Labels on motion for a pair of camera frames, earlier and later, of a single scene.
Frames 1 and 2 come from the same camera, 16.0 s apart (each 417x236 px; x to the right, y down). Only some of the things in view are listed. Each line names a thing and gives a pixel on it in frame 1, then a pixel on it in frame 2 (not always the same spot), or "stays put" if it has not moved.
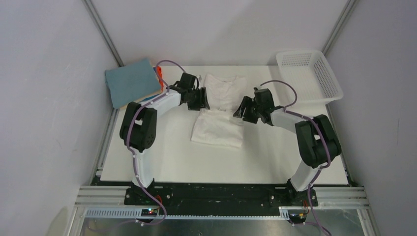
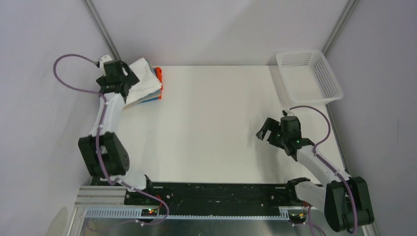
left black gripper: [202, 102] to [130, 79]
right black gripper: [246, 101] to [273, 125]
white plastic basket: [308, 75] stays put
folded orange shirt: [160, 73] stays put
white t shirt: [218, 125] to [148, 82]
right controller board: [297, 219] stays put
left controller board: [149, 212] stays put
